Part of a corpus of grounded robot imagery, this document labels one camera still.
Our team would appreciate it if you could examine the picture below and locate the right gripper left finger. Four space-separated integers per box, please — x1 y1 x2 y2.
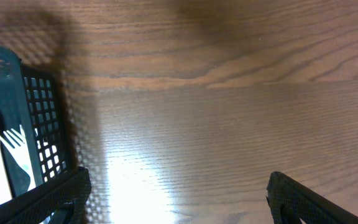
0 167 91 223

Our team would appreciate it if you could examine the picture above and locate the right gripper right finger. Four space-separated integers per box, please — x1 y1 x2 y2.
266 172 358 224

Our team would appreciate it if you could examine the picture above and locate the black plastic perforated basket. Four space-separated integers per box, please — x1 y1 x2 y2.
0 47 77 199

